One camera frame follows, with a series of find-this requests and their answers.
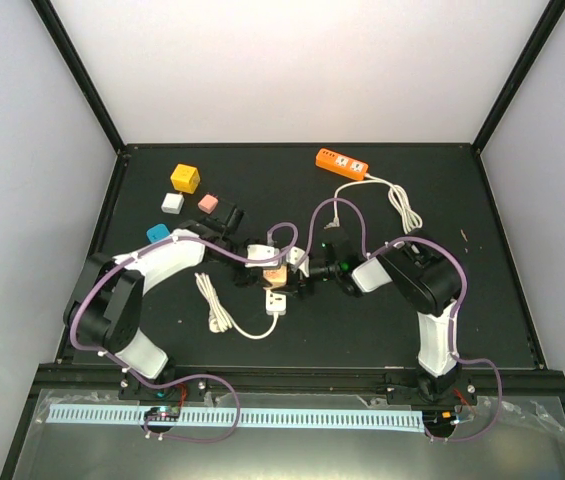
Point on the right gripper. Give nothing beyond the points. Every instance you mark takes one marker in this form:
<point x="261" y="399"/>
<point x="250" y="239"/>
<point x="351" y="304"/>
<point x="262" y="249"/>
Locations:
<point x="300" y="284"/>

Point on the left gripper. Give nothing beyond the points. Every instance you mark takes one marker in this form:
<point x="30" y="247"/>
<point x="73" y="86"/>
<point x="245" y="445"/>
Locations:
<point x="243" y="279"/>

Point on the pink round object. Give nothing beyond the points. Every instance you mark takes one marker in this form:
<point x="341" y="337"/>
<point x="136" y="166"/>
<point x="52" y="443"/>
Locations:
<point x="275" y="278"/>

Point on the white socket adapter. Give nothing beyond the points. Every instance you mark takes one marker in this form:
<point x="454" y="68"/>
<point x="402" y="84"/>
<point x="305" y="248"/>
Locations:
<point x="275" y="303"/>

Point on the small pink charger plug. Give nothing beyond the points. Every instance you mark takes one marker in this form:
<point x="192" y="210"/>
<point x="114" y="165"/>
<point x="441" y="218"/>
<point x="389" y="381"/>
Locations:
<point x="208" y="203"/>

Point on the blue plug adapter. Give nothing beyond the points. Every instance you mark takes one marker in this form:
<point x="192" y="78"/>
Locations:
<point x="158" y="233"/>

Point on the white charger plug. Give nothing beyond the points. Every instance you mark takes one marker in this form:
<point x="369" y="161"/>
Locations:
<point x="172" y="203"/>

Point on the yellow cube socket adapter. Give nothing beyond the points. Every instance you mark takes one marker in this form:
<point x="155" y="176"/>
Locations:
<point x="185" y="178"/>

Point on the orange power strip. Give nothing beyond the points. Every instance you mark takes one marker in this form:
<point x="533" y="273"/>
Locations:
<point x="340" y="164"/>

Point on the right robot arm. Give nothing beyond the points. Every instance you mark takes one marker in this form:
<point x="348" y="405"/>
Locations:
<point x="427" y="279"/>

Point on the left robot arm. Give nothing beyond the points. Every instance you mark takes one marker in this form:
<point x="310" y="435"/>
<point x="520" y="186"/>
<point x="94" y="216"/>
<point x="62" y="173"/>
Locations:
<point x="103" y="313"/>

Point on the light blue slotted strip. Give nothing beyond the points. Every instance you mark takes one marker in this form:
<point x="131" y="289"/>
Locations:
<point x="274" y="418"/>

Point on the clear plastic sheet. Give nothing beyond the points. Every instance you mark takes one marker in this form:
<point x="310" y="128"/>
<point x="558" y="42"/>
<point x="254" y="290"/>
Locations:
<point x="514" y="438"/>

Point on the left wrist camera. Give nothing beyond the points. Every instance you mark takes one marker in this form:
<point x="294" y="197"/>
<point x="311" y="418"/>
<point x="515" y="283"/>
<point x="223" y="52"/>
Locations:
<point x="264" y="252"/>

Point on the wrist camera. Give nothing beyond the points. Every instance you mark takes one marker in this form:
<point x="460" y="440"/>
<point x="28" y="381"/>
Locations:
<point x="297" y="260"/>
<point x="264" y="252"/>

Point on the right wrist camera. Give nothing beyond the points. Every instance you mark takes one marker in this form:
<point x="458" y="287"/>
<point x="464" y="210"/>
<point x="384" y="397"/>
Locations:
<point x="297" y="260"/>

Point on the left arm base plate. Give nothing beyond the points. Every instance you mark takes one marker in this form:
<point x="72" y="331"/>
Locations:
<point x="130" y="388"/>

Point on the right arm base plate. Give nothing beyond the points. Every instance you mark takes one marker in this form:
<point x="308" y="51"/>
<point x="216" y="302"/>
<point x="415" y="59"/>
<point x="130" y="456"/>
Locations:
<point x="417" y="387"/>

